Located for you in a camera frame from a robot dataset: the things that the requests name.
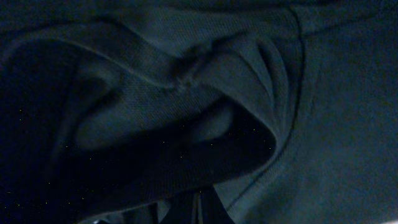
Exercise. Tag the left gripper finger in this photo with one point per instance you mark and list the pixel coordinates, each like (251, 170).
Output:
(210, 210)
(183, 210)

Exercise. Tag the black t-shirt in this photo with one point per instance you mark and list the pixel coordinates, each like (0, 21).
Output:
(110, 109)

